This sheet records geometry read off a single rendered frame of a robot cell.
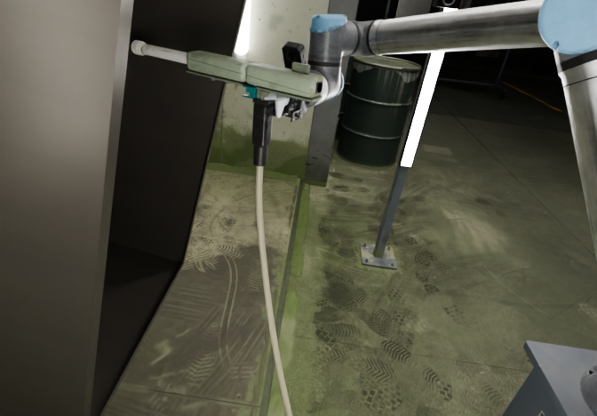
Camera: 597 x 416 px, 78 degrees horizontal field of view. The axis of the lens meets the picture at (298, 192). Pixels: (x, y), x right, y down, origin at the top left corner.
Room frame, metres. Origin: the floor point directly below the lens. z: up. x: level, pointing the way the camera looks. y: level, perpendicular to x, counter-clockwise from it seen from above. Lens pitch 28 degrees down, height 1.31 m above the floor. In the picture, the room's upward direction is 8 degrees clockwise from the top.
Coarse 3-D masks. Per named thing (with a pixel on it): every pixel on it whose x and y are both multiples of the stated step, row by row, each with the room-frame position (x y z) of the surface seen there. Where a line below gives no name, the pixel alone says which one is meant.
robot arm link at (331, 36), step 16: (320, 16) 1.01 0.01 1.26; (336, 16) 1.00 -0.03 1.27; (320, 32) 0.99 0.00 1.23; (336, 32) 1.00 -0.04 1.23; (352, 32) 1.04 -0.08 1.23; (320, 48) 0.99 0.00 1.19; (336, 48) 1.00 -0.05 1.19; (352, 48) 1.04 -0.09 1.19; (320, 64) 0.99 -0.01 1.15; (336, 64) 1.00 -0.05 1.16
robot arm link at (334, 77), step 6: (312, 66) 1.00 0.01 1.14; (318, 66) 0.99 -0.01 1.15; (324, 72) 0.98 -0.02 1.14; (330, 72) 0.99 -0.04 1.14; (336, 72) 1.00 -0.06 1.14; (330, 78) 0.98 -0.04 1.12; (336, 78) 1.00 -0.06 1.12; (342, 78) 1.04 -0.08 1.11; (330, 84) 0.97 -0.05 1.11; (336, 84) 1.00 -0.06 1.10; (342, 84) 1.04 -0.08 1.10; (330, 90) 0.97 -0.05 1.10; (336, 90) 1.00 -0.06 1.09; (330, 96) 0.99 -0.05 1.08; (336, 96) 1.03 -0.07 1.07
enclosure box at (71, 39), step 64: (0, 0) 0.36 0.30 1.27; (64, 0) 0.36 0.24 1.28; (128, 0) 0.38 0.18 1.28; (192, 0) 0.96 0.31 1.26; (0, 64) 0.36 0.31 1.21; (64, 64) 0.36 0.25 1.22; (128, 64) 0.96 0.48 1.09; (0, 128) 0.36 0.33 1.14; (64, 128) 0.36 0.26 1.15; (128, 128) 0.96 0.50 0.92; (192, 128) 0.96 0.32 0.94; (0, 192) 0.36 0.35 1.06; (64, 192) 0.36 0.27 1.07; (128, 192) 0.96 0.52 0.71; (192, 192) 0.96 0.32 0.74; (0, 256) 0.36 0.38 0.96; (64, 256) 0.36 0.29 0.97; (128, 256) 0.91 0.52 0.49; (0, 320) 0.36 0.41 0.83; (64, 320) 0.36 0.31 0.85; (128, 320) 0.68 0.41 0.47; (0, 384) 0.36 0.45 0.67; (64, 384) 0.36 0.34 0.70
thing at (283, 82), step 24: (144, 48) 0.88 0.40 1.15; (192, 72) 0.80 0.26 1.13; (216, 72) 0.77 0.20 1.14; (240, 72) 0.75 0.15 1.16; (264, 72) 0.72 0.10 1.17; (288, 72) 0.71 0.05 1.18; (264, 96) 0.72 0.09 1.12; (288, 96) 0.70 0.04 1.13; (312, 96) 0.68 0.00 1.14; (264, 120) 0.73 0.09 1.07; (264, 144) 0.73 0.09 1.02
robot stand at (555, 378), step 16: (528, 352) 0.62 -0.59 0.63; (544, 352) 0.62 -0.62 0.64; (560, 352) 0.62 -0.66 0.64; (576, 352) 0.63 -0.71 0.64; (592, 352) 0.64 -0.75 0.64; (544, 368) 0.57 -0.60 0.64; (560, 368) 0.58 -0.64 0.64; (576, 368) 0.58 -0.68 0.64; (528, 384) 0.59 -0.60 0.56; (544, 384) 0.54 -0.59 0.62; (560, 384) 0.54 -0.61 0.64; (576, 384) 0.54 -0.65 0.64; (512, 400) 0.60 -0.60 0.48; (528, 400) 0.57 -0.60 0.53; (544, 400) 0.53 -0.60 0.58; (560, 400) 0.50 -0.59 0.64; (576, 400) 0.50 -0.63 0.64
